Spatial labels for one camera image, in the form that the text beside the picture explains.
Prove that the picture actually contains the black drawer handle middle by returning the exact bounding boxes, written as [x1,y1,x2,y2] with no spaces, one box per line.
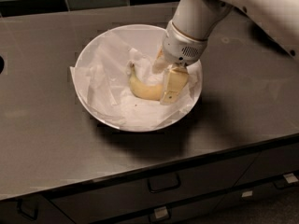
[147,173,181,193]

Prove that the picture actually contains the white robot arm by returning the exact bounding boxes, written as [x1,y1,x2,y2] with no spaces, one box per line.
[153,0,299,105]

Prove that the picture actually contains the dark drawer front right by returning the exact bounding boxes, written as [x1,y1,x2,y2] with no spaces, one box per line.
[237,143,299,185]

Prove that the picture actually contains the small white label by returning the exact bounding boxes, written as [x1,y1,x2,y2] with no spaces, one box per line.
[241,190,253,198]

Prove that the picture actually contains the dark lower drawer front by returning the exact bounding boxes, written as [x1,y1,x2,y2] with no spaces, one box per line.
[119,179,299,224]

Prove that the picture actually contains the black drawer handle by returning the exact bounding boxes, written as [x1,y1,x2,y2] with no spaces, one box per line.
[16,199,39,221]
[147,173,181,193]

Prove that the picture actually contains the dark drawer front middle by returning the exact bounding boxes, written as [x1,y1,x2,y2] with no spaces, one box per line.
[53,154,255,224]

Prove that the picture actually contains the white label right drawer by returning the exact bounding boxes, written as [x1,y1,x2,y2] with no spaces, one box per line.
[283,173,299,184]

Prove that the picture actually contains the white label drawer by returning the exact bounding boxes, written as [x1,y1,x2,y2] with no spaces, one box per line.
[154,206,169,219]
[283,173,299,184]

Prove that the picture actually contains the yellow banana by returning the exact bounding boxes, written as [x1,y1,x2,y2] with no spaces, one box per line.
[129,63,163,101]

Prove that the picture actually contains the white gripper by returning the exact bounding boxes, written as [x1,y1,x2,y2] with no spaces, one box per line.
[152,21,207,105]

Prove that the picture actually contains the large white bowl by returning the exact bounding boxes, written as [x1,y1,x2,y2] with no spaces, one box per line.
[73,23,204,133]

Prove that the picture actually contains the white crumpled paper liner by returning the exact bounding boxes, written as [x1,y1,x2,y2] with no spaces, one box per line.
[69,31,199,133]

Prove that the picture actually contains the white label lower drawer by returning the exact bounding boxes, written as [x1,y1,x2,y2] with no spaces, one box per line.
[154,206,169,219]

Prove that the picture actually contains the black drawer handle left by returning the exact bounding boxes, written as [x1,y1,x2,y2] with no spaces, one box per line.
[16,199,39,221]

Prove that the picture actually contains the dark drawer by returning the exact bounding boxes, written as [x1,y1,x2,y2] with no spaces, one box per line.
[237,143,299,185]
[53,154,255,224]
[119,179,299,224]

